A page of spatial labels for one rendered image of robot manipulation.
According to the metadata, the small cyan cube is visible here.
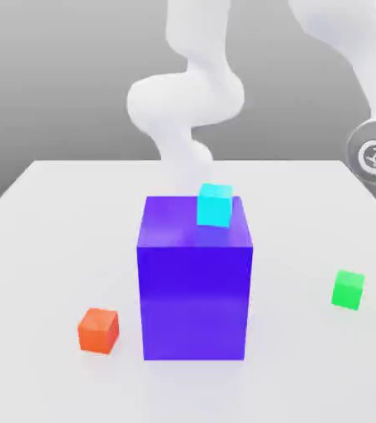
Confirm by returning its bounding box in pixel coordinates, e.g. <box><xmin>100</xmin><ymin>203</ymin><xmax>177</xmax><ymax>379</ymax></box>
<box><xmin>196</xmin><ymin>183</ymin><xmax>234</xmax><ymax>229</ymax></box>

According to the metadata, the small orange cube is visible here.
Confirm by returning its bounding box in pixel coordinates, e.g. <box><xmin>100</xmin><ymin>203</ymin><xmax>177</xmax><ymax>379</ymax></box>
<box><xmin>77</xmin><ymin>307</ymin><xmax>120</xmax><ymax>356</ymax></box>

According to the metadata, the small green cube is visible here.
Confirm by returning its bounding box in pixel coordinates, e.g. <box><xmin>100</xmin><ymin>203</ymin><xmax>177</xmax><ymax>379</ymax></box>
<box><xmin>331</xmin><ymin>269</ymin><xmax>366</xmax><ymax>311</ymax></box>

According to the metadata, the large purple box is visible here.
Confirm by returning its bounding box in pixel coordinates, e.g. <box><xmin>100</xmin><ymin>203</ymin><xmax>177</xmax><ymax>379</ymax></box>
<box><xmin>136</xmin><ymin>195</ymin><xmax>254</xmax><ymax>362</ymax></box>

